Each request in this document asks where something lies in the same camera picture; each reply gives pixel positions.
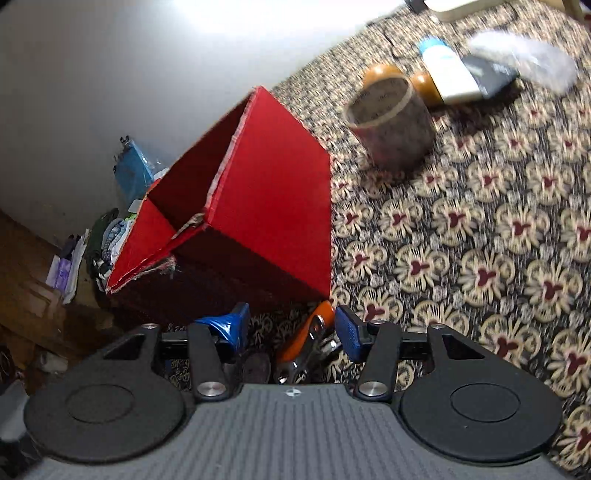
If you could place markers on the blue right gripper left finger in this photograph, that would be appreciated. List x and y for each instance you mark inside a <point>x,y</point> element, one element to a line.
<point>229,331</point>

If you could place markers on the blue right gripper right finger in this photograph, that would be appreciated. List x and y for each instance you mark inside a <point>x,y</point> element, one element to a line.
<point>353,334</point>

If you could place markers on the white plastic gear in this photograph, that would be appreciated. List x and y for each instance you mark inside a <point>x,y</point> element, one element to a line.
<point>256,368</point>

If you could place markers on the red brocade cardboard box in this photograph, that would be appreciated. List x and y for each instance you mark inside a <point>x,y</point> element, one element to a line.
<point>244,215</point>

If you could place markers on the pile of clothes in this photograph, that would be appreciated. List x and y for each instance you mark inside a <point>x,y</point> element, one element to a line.
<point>81,270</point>

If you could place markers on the floral patterned tablecloth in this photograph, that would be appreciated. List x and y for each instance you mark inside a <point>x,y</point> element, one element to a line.
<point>491,236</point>

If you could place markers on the blue plastic bag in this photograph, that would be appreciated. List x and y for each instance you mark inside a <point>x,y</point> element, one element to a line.
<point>134,172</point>

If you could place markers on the orange wooden ball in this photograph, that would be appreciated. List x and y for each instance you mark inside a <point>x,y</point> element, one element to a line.
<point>378,72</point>

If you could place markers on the white blue tube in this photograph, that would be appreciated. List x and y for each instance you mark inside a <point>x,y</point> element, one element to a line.
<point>453,80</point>

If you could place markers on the black card wallet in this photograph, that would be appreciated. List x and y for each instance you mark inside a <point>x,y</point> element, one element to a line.
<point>491,77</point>

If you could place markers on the clear plastic bag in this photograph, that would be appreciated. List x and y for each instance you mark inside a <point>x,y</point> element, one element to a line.
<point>534,60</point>

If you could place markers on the white book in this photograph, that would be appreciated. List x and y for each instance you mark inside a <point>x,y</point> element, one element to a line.
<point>453,10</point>

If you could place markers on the orange handled metal tool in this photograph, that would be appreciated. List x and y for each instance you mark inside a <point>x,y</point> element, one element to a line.
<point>302,352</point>

